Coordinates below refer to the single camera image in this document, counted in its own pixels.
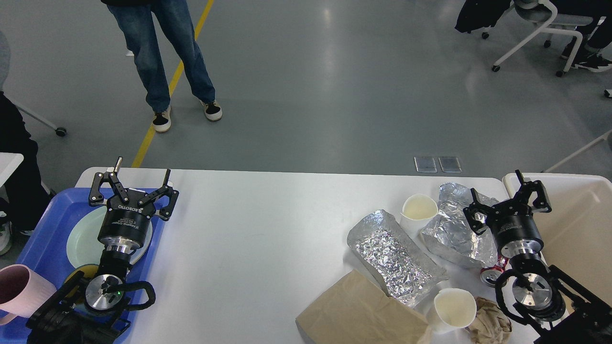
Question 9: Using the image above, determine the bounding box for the dark teal mug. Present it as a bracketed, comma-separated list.
[62, 264, 103, 316]

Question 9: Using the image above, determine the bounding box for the white paper cup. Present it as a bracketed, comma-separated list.
[399, 194, 438, 239]
[426, 288, 477, 334]

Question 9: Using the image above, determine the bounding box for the person in blue jeans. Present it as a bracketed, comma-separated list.
[104, 0, 223, 133]

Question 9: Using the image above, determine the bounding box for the crushed red soda can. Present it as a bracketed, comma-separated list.
[480, 255, 509, 288]

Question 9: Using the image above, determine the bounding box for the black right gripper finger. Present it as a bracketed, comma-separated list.
[511, 170, 552, 214]
[463, 189, 498, 235]

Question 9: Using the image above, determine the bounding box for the grey chair leg with caster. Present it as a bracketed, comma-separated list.
[14, 102, 67, 137]

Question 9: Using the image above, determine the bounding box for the crumpled beige napkin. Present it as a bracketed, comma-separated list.
[467, 297, 512, 344]

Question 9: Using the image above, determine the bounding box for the grey table leg at right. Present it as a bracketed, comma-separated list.
[541, 130, 612, 173]

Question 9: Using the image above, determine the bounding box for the seated person at left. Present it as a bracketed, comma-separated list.
[0, 31, 55, 256]

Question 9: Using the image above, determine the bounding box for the small crumpled foil sheet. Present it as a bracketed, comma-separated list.
[420, 183, 498, 268]

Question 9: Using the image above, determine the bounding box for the pink mug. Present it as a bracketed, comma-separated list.
[0, 264, 57, 326]

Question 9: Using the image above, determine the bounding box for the right floor socket plate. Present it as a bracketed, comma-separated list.
[438, 156, 462, 173]

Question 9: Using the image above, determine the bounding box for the pink plate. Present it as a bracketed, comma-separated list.
[130, 221, 153, 265]

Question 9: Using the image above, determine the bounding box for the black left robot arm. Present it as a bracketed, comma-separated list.
[26, 157, 179, 344]

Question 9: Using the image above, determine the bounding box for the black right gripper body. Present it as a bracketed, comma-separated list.
[485, 201, 544, 258]

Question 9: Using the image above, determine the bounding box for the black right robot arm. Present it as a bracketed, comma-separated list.
[463, 170, 612, 344]

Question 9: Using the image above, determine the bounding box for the mint green plate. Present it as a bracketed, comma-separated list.
[66, 206, 153, 268]

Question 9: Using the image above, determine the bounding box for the floor socket plate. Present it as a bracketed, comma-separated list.
[414, 156, 437, 173]
[438, 156, 462, 173]

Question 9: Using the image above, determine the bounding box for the white plastic bin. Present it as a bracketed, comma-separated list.
[523, 173, 612, 303]

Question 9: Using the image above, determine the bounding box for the white office chair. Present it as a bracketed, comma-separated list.
[455, 0, 605, 77]

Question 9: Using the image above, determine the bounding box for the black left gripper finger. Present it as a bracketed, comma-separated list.
[136, 169, 179, 221]
[89, 156, 130, 210]

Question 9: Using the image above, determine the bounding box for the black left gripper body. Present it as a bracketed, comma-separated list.
[98, 193, 152, 253]

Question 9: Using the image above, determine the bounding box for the left floor socket plate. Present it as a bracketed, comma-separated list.
[414, 156, 437, 173]

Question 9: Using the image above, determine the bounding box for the white side table corner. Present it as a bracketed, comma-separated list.
[0, 152, 24, 187]

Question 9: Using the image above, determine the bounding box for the large foil sheet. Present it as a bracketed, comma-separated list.
[346, 209, 449, 308]

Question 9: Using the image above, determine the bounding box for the brown paper bag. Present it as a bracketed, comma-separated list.
[296, 270, 432, 344]

